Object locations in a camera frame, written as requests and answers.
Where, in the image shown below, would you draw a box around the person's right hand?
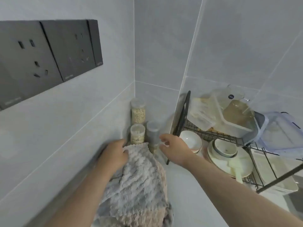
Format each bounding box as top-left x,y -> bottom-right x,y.
159,133 -> 197,167

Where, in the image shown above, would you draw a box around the person's left hand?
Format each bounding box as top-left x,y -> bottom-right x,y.
97,139 -> 129,177

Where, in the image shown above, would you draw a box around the person's right forearm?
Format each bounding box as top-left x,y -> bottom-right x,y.
183,154 -> 303,227

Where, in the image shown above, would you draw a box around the person's left forearm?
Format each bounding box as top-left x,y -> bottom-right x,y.
45,163 -> 123,227

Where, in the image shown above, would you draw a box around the pale green rice paddle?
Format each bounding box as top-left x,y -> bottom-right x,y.
227,157 -> 244,185

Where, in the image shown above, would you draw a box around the small clear jar of oats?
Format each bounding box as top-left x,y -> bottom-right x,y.
148,142 -> 161,155

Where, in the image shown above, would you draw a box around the black wall socket panel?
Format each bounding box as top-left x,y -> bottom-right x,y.
39,20 -> 96,83
0,20 -> 64,111

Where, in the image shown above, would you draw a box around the pile of fluffy cloths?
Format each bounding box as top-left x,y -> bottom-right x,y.
93,148 -> 175,227

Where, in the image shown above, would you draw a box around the black wire dish rack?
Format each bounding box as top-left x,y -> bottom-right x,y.
166,90 -> 303,194

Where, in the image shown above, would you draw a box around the tan lid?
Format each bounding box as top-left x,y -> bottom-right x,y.
223,99 -> 255,130

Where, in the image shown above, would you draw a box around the yellow dish cloth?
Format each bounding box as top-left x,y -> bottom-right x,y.
208,126 -> 224,135

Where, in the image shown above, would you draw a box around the grey plastic lid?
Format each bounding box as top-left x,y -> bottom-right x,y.
244,111 -> 269,146

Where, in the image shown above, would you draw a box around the white plastic basket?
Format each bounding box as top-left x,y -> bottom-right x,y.
251,148 -> 299,195

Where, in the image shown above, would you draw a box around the narrow black switch panel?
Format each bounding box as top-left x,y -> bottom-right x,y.
87,19 -> 104,67

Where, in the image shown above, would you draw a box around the small white bowl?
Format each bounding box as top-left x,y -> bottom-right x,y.
211,139 -> 238,160
214,139 -> 237,157

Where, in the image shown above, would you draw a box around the large clear food container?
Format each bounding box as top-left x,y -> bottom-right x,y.
211,88 -> 258,139

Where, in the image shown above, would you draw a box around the clear jar grey contents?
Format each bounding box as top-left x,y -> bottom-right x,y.
146,120 -> 161,144

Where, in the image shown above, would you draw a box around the blue rimmed container lid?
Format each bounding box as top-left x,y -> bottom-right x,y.
259,112 -> 303,160

